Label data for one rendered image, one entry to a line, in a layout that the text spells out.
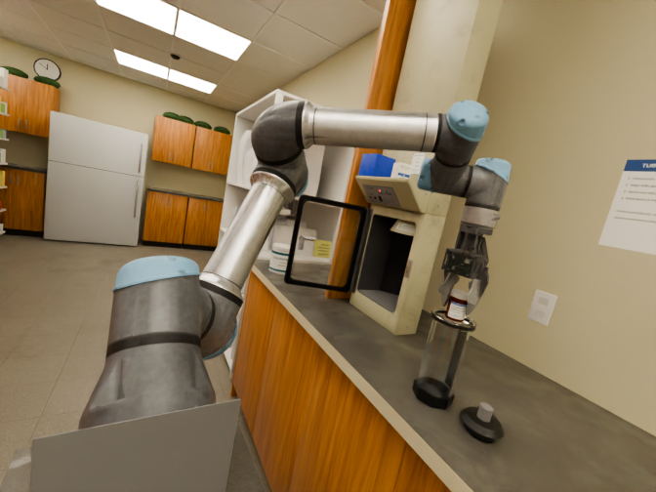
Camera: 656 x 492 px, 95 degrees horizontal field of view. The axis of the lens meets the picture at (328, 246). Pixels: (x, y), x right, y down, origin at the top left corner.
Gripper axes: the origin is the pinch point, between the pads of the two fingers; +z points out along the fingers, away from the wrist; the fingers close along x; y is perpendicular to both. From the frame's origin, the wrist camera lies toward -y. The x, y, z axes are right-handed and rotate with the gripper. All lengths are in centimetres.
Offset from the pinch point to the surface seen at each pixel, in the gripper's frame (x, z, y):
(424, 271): -24.3, 0.1, -30.1
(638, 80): 16, -75, -56
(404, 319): -25.3, 19.4, -26.3
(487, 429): 14.5, 22.2, 5.0
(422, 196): -27.2, -26.6, -19.9
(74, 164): -545, 5, 20
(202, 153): -533, -52, -151
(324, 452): -26, 62, 4
